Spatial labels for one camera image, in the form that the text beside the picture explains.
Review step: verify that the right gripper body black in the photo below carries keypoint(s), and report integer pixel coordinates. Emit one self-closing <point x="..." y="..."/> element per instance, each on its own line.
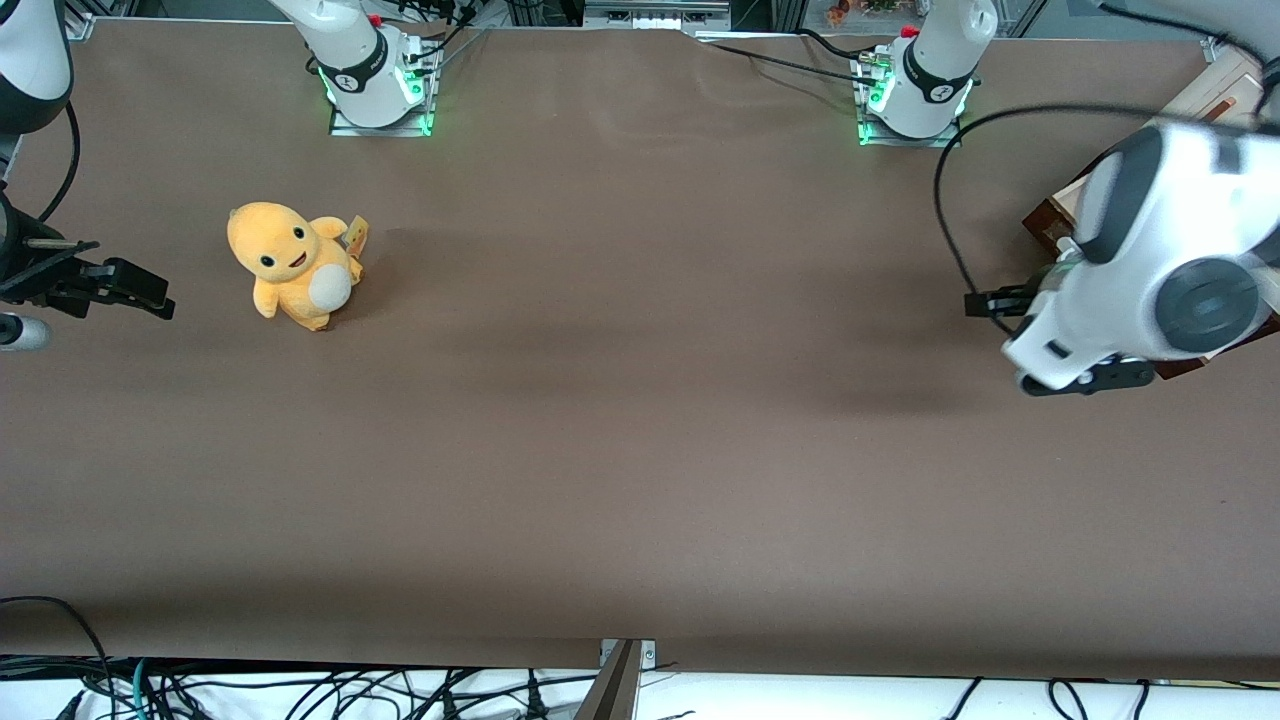
<point x="35" y="272"/>

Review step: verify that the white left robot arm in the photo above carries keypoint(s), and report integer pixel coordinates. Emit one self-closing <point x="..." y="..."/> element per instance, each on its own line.
<point x="1190" y="230"/>

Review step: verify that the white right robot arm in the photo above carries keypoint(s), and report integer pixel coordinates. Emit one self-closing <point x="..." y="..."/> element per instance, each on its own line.
<point x="30" y="60"/>

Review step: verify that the yellow plush toy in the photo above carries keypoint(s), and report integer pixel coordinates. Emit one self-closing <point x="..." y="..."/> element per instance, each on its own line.
<point x="290" y="260"/>

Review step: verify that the brown table cover sheet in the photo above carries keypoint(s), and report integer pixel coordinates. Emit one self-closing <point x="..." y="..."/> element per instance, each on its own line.
<point x="640" y="400"/>

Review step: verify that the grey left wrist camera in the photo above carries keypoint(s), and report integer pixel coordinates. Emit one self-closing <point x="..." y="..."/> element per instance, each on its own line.
<point x="1100" y="378"/>

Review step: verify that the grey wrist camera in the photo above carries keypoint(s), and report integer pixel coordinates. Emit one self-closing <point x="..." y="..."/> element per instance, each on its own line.
<point x="20" y="333"/>
<point x="1100" y="378"/>

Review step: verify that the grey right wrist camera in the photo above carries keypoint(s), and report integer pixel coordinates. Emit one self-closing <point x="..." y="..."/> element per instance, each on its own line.
<point x="20" y="333"/>

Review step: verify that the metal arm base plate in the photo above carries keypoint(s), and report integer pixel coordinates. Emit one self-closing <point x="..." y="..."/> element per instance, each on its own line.
<point x="345" y="127"/>
<point x="940" y="140"/>

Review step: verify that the dark camera mount pole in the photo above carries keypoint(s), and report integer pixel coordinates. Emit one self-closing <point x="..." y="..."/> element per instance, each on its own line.
<point x="615" y="690"/>

